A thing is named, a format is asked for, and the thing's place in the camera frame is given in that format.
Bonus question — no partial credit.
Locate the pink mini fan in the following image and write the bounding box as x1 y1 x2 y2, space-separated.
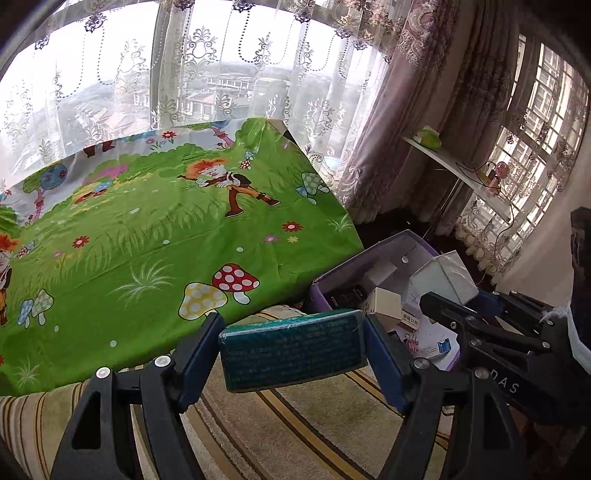
487 161 509 195

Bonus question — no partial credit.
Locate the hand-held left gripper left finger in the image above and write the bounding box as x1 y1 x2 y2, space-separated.
51 312 227 480

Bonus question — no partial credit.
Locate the purple cardboard box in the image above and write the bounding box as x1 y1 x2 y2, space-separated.
309 230 462 370

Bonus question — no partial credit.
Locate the white lace sheer curtain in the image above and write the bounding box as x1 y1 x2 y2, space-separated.
0 0 398 162

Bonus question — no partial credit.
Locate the blue white carton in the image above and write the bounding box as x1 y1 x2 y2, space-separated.
418 325 458 370

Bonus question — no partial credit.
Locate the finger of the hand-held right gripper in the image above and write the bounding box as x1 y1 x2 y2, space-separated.
420 292 571 370
478 290 568 342

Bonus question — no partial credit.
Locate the white shelf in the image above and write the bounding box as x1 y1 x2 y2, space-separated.
401 134 514 241

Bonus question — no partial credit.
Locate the grid window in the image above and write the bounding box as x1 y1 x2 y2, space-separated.
489 34 591 241

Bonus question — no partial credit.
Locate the short lace curtain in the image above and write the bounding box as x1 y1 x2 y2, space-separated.
455 194 536 278

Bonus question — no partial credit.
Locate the pink patterned drape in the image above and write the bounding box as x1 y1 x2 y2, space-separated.
332 0 522 227

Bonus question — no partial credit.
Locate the cream carton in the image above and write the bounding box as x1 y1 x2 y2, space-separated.
367 287 403 326

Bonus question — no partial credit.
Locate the teal carton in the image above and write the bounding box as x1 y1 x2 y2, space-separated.
219 310 368 393

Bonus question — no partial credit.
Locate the green tissue pack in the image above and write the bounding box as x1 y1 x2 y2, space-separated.
412 127 441 149

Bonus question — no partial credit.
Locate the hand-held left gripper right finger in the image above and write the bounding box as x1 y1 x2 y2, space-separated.
362 314 518 480

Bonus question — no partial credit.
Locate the striped beige blanket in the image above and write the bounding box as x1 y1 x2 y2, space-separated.
0 305 462 480

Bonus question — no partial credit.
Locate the green cartoon printed sheet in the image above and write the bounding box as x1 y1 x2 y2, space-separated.
0 117 365 398

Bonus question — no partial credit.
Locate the dark carton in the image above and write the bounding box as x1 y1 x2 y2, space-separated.
330 286 365 308

